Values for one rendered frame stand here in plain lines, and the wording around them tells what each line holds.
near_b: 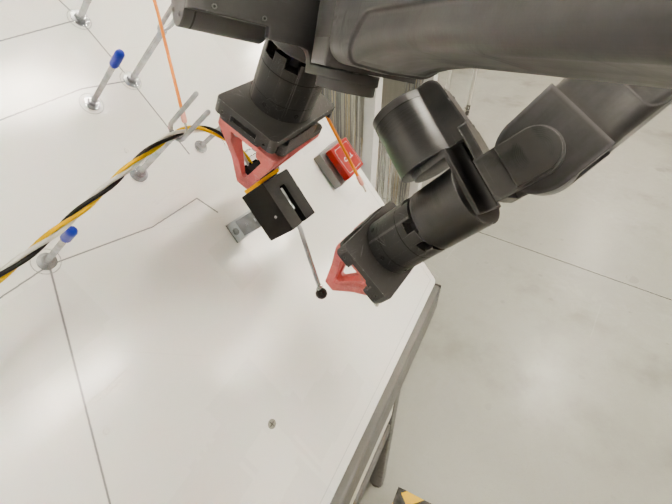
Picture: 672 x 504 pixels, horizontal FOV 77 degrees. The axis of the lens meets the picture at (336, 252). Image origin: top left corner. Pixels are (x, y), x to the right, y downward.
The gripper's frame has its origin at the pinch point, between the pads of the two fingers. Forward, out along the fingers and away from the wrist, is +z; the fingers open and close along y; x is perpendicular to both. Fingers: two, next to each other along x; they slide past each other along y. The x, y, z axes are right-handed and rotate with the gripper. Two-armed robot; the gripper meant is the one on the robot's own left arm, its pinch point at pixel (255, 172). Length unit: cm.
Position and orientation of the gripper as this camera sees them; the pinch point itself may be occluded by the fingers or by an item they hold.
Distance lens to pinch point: 45.9
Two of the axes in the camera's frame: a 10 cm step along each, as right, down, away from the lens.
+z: -4.0, 5.6, 7.3
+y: -4.9, 5.4, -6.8
